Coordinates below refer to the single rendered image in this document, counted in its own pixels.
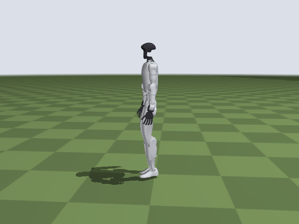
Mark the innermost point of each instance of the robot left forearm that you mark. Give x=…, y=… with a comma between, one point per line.
x=152, y=97

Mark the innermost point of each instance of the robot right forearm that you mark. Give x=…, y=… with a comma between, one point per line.
x=144, y=96

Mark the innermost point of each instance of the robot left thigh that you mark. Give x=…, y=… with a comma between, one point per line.
x=147, y=129

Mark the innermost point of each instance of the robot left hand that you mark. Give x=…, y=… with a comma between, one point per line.
x=148, y=116

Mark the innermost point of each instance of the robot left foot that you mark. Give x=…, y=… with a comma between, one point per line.
x=149, y=174

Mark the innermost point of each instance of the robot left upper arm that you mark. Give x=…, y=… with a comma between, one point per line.
x=152, y=75

